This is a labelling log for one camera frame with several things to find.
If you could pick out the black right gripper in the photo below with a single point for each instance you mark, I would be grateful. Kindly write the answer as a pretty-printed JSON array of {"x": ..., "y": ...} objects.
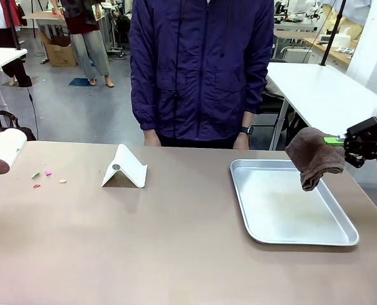
[{"x": 372, "y": 139}]

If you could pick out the brown towel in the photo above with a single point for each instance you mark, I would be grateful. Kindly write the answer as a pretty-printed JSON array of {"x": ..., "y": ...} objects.
[{"x": 315, "y": 159}]

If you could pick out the pink white lint roller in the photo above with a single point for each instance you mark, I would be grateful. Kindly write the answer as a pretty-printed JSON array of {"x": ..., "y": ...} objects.
[{"x": 7, "y": 146}]

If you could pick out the person's left forearm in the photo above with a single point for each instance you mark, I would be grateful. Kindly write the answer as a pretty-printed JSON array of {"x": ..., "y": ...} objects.
[{"x": 247, "y": 119}]

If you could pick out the person's left hand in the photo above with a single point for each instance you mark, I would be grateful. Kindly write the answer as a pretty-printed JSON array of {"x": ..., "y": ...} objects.
[{"x": 242, "y": 142}]

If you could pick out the person's right hand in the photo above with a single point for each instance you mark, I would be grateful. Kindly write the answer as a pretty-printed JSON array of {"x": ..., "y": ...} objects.
[{"x": 152, "y": 139}]

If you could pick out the large white table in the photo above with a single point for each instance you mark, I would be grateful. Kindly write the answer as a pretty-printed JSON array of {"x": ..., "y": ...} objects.
[{"x": 321, "y": 89}]

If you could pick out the silver metal tray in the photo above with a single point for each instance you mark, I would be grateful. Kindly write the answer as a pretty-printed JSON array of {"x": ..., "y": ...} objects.
[{"x": 287, "y": 216}]

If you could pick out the wooden workbench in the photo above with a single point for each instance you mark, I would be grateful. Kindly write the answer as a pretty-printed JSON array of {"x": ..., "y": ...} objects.
[{"x": 337, "y": 54}]

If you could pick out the black wrist watch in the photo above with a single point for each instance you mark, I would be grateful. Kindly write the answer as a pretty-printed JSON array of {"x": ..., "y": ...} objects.
[{"x": 247, "y": 130}]

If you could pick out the long black pole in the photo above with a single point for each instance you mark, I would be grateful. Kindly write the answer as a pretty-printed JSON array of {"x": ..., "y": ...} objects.
[{"x": 333, "y": 31}]

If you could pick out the dark trousers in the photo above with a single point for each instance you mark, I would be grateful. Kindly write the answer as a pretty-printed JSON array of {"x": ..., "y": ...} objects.
[{"x": 198, "y": 143}]

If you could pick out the person in purple jacket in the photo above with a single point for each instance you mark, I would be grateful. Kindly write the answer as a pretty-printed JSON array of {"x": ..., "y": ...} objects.
[{"x": 201, "y": 63}]

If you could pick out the white folded stand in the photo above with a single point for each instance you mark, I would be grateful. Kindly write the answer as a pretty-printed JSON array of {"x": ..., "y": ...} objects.
[{"x": 128, "y": 171}]

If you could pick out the blue floor mat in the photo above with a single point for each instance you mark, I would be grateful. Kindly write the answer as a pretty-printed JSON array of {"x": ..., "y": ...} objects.
[{"x": 79, "y": 82}]

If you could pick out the bystander in grey trousers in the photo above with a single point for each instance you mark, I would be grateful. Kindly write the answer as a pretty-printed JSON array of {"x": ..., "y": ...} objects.
[{"x": 90, "y": 47}]

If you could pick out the magenta paper scrap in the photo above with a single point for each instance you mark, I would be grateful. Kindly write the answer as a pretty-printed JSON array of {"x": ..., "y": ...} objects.
[{"x": 48, "y": 173}]

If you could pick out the brown cardboard box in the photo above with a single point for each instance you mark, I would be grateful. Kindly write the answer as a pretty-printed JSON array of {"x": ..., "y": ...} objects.
[{"x": 60, "y": 55}]

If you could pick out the black bag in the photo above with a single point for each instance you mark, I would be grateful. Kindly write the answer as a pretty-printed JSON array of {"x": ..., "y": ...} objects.
[{"x": 17, "y": 131}]

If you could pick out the short black pole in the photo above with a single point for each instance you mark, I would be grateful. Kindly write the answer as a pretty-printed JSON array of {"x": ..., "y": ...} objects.
[{"x": 14, "y": 28}]

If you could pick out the small white table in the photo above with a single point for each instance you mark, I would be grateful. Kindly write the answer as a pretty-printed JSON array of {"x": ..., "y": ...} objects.
[{"x": 1, "y": 58}]

